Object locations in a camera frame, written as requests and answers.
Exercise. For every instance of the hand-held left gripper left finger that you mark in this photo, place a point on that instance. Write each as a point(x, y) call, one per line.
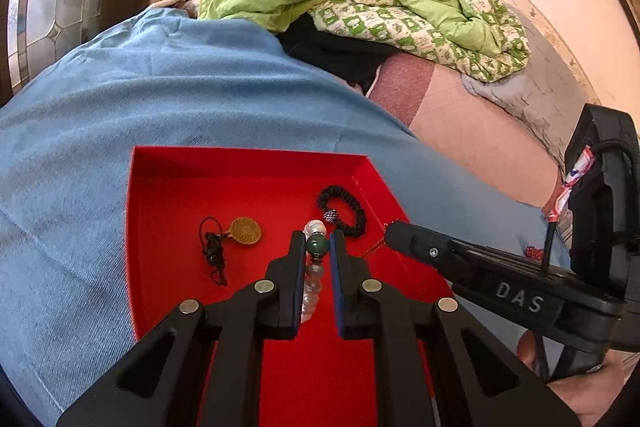
point(302, 302)

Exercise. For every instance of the red spotted hair bow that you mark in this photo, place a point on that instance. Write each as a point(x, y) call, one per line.
point(535, 252)

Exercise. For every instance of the grey pillow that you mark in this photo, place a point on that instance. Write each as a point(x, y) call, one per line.
point(545, 82)

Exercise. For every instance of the red jewelry tray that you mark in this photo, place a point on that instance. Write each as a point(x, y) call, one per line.
point(200, 187)

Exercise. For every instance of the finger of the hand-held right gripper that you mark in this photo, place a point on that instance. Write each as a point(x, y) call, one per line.
point(425, 244)

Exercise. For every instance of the pink bed sheet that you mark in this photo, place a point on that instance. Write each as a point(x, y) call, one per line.
point(475, 132)

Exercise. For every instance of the black cloth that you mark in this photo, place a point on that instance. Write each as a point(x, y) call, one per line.
point(330, 52)

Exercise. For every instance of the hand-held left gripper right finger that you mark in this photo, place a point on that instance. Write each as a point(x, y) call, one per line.
point(334, 292)

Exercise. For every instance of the blue denim cloth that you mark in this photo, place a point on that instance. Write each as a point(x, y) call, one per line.
point(150, 82)

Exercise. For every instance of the person's right hand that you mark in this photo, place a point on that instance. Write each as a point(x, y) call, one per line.
point(580, 392)

